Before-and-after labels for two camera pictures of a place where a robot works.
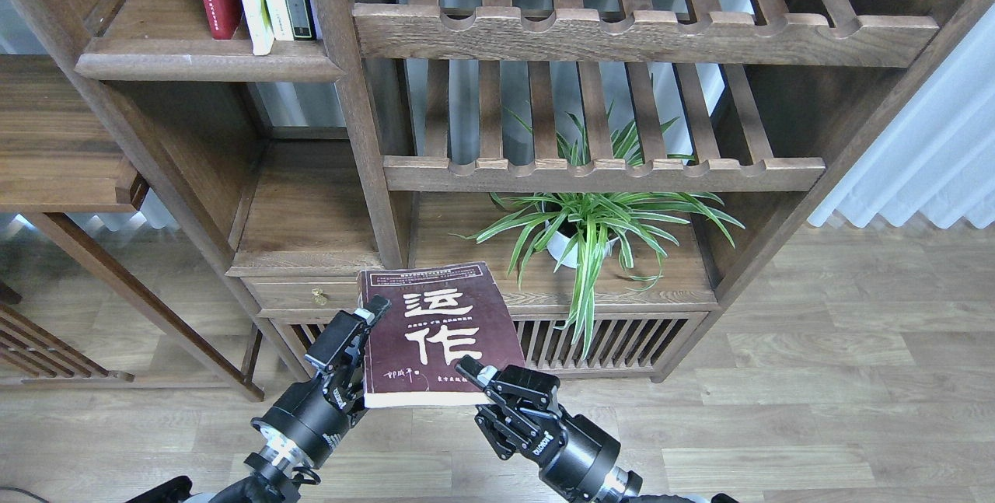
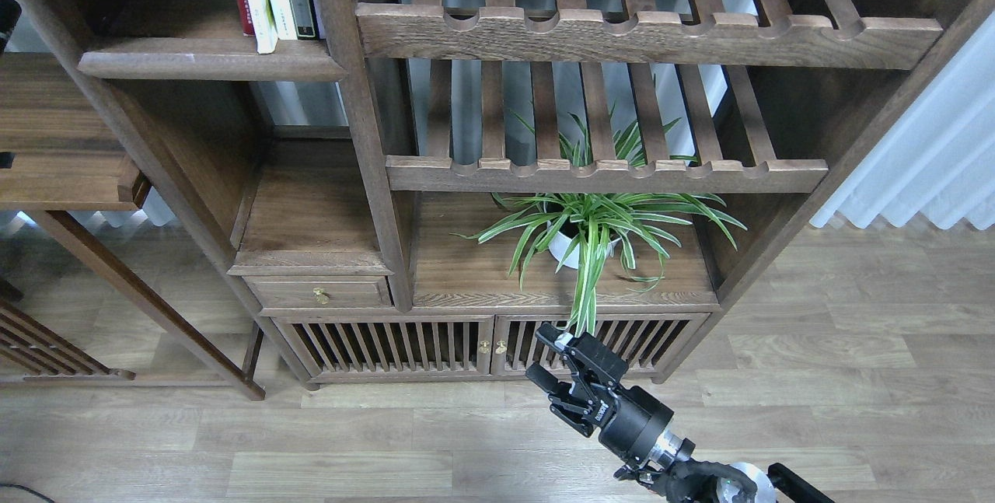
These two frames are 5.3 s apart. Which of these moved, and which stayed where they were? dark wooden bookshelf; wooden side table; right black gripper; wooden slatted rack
Moved: right black gripper
Stayed: dark wooden bookshelf; wooden slatted rack; wooden side table
